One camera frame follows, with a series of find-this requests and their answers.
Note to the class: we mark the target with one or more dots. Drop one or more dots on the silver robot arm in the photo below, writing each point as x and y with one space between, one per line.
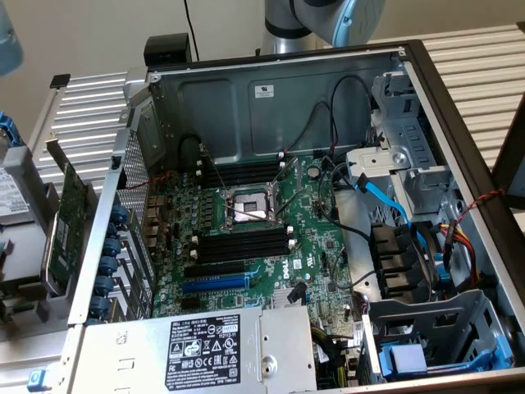
287 28

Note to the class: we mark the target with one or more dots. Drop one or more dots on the black RAM slot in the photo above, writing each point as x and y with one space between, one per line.
246 234
242 181
246 240
242 171
246 254
246 247
242 165
242 176

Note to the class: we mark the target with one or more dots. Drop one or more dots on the metal CPU socket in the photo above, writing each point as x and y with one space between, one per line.
250 205

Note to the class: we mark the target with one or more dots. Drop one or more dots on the thin metal locking lever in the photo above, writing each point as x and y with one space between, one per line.
291 204
216 171

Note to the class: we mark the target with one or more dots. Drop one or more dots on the silver coin battery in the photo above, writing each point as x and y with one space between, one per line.
314 171

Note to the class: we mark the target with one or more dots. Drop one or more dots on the green motherboard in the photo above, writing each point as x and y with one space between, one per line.
316 254

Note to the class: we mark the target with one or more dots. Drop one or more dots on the long black expansion slot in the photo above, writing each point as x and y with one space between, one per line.
213 269

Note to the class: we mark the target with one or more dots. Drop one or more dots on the blue expansion slot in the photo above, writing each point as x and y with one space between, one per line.
213 284

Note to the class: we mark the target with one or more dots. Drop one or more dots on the black angled connector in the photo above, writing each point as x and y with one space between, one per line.
297 293

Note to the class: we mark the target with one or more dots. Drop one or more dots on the silver finned heat sink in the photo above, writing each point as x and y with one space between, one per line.
281 299

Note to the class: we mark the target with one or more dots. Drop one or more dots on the white sticker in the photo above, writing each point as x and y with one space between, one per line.
264 91

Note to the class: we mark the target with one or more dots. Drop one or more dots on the open metal PC case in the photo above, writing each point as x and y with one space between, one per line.
352 119

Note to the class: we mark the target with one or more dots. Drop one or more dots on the short black expansion slot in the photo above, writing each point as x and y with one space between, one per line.
190 303

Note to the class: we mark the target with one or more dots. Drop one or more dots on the black plastic fan shroud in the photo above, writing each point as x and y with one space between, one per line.
389 250

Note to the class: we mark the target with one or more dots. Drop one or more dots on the blue card retention clip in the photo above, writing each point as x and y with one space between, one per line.
120 213
111 246
107 266
112 229
103 285
98 305

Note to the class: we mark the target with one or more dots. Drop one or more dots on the metal drive cage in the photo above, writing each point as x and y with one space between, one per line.
414 135

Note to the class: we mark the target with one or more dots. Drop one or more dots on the black box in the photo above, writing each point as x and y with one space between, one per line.
164 49

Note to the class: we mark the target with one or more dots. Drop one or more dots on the green graphics card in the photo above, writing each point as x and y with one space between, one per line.
69 221

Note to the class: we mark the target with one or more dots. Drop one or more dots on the blue plastic tab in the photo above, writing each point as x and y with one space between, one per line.
445 275

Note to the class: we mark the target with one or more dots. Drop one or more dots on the metal disk bay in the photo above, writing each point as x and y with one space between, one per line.
430 312

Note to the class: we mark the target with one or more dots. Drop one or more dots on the silver power supply unit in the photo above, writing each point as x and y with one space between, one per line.
123 353

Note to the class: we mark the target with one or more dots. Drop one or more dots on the grey parts rack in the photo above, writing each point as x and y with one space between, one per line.
24 254

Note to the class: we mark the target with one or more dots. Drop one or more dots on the hard disk with white label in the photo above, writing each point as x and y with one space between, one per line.
10 193

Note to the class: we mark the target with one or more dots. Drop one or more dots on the blue plastic disk carrier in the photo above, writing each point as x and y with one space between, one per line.
9 129

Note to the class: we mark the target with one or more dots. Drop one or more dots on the blue plastic latch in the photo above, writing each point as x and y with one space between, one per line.
37 379

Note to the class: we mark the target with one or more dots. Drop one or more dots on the blue plastic disk bracket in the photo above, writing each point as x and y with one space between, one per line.
404 357

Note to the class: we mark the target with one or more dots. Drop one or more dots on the small black bracket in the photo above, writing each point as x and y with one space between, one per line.
60 81

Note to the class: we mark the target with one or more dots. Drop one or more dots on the dark brown frame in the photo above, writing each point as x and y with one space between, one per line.
502 164

